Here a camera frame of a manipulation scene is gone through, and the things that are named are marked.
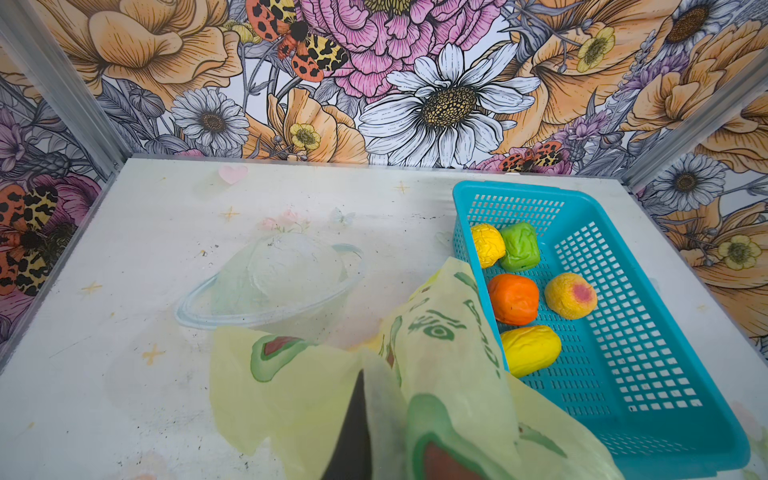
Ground green toy pepper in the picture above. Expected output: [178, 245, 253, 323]
[500, 222, 541, 273]

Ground teal plastic mesh basket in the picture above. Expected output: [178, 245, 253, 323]
[453, 181, 751, 479]

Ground yellow toy banana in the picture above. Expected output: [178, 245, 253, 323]
[501, 325, 562, 378]

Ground orange toy fruit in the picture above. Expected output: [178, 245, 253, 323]
[488, 274, 540, 326]

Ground yellow-green plastic bag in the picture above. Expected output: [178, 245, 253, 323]
[210, 258, 621, 479]

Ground yellow pink toy peach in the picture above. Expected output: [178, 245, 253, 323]
[544, 272, 598, 320]

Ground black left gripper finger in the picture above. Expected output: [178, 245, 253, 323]
[322, 371, 372, 480]

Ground aluminium frame corner post right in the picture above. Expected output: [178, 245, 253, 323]
[621, 49, 767, 193]

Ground yellow toy pepper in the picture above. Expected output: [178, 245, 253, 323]
[471, 224, 506, 269]

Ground aluminium frame corner post left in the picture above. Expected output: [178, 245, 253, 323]
[1, 1, 133, 179]

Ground aluminium frame corner post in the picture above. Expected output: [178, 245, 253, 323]
[621, 49, 767, 193]
[1, 1, 133, 179]

